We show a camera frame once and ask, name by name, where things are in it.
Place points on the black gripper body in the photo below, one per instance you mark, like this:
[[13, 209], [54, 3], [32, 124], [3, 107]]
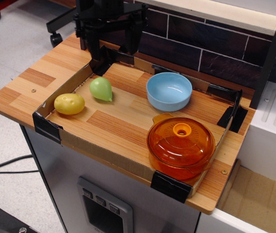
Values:
[[103, 16]]

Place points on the black vertical post right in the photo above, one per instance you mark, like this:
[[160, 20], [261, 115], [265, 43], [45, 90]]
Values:
[[265, 73]]

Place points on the cardboard fence with black tape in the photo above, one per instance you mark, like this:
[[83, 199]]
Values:
[[114, 133]]

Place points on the orange transparent lidded pot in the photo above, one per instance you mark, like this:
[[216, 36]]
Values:
[[179, 147]]

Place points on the black office chair base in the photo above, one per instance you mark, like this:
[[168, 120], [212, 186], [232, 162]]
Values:
[[54, 25]]

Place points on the green toy pear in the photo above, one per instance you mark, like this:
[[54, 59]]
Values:
[[101, 89]]

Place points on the grey toy oven panel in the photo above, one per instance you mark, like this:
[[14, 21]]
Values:
[[105, 212]]

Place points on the black vertical post left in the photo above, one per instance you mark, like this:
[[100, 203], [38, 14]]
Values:
[[82, 41]]

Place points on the light blue bowl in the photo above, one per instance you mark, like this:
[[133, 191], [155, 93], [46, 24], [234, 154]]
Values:
[[168, 91]]

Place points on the white toy sink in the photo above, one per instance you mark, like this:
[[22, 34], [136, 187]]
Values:
[[248, 203]]

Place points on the yellow toy potato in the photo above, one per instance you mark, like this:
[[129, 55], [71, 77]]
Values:
[[69, 103]]

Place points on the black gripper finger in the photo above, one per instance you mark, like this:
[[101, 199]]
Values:
[[133, 33], [93, 44]]

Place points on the black vertical post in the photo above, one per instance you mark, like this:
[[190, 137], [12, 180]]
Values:
[[82, 41], [265, 73]]

